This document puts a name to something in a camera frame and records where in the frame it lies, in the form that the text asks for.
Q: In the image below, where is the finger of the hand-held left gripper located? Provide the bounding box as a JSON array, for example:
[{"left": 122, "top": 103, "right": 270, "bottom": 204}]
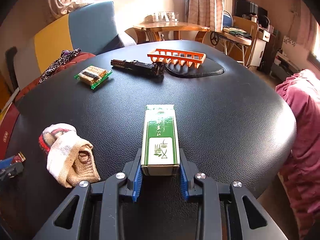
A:
[
  {"left": 0, "top": 163, "right": 25, "bottom": 183},
  {"left": 0, "top": 157, "right": 15, "bottom": 168}
]

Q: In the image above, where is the clear glass tray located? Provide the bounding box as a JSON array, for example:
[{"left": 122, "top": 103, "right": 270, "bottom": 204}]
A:
[{"left": 151, "top": 11, "right": 179, "bottom": 23}]

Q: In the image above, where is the beige knitted sock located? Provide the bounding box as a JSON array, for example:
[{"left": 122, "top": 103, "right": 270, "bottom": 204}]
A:
[{"left": 39, "top": 123, "right": 100, "bottom": 188}]

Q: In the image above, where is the blue chair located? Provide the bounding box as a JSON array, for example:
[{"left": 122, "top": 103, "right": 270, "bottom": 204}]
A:
[{"left": 222, "top": 10, "right": 233, "bottom": 28}]

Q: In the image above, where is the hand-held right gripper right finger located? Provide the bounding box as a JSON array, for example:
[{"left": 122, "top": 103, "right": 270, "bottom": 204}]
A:
[{"left": 178, "top": 152, "right": 289, "bottom": 240}]

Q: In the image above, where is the pink patterned curtain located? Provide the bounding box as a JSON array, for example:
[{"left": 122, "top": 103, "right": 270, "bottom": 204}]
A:
[{"left": 187, "top": 0, "right": 224, "bottom": 32}]

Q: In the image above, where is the wooden wardrobe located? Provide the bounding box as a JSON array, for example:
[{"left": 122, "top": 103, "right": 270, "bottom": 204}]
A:
[{"left": 0, "top": 67, "right": 19, "bottom": 115}]

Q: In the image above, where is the folded green cloth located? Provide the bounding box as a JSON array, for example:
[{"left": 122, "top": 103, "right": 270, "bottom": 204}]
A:
[{"left": 222, "top": 26, "right": 252, "bottom": 39}]

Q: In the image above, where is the brown chocolate wafer bar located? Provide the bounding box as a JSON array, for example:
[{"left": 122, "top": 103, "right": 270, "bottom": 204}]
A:
[{"left": 111, "top": 59, "right": 165, "bottom": 78}]

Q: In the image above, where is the red quilted jacket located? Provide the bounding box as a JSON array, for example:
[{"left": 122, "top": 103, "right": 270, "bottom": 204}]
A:
[{"left": 15, "top": 52, "right": 97, "bottom": 103}]

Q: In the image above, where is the wooden folding chair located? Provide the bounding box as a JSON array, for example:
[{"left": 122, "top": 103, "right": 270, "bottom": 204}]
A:
[{"left": 220, "top": 16, "right": 259, "bottom": 64}]

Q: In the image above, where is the green cracker packet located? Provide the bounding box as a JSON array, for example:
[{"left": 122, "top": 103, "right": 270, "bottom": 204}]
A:
[{"left": 74, "top": 65, "right": 113, "bottom": 90}]

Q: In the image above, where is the black leather pad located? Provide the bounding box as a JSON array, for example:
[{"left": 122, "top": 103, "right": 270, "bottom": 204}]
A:
[{"left": 165, "top": 60, "right": 224, "bottom": 78}]

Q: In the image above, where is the leopard print cloth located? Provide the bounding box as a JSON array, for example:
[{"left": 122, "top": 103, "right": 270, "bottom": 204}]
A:
[{"left": 39, "top": 48, "right": 82, "bottom": 83}]

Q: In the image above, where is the orange plastic rack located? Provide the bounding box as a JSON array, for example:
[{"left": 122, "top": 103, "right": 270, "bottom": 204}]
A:
[{"left": 147, "top": 48, "right": 207, "bottom": 68}]

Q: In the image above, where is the red snack packet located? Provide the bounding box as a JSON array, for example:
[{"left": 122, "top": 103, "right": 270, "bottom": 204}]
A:
[{"left": 12, "top": 152, "right": 26, "bottom": 163}]

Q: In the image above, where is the grey yellow blue armchair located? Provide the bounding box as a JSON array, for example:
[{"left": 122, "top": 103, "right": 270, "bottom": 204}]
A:
[{"left": 5, "top": 1, "right": 137, "bottom": 100}]

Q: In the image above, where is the grey low shelf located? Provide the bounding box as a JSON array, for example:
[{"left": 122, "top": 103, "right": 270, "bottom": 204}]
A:
[{"left": 271, "top": 52, "right": 302, "bottom": 80}]

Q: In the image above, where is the black monitor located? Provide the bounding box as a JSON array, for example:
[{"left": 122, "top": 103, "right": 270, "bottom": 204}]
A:
[{"left": 236, "top": 0, "right": 268, "bottom": 20}]

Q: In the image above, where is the black wheel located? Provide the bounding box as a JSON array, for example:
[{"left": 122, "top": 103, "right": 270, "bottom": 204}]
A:
[{"left": 210, "top": 31, "right": 220, "bottom": 47}]

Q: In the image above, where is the white cabinet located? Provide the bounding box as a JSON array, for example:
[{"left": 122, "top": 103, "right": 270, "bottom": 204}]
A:
[{"left": 250, "top": 29, "right": 272, "bottom": 67}]

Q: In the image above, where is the wooden dining table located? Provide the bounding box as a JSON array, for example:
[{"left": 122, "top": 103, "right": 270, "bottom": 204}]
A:
[{"left": 132, "top": 21, "right": 210, "bottom": 43}]

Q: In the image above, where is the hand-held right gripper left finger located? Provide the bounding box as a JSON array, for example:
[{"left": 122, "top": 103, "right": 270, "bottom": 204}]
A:
[{"left": 32, "top": 148, "right": 144, "bottom": 240}]

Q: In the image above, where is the pink blanket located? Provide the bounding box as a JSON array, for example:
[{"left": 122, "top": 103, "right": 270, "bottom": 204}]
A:
[{"left": 275, "top": 69, "right": 320, "bottom": 238}]

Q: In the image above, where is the green and white box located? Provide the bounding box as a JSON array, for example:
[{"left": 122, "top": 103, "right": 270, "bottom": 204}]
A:
[{"left": 140, "top": 104, "right": 181, "bottom": 176}]

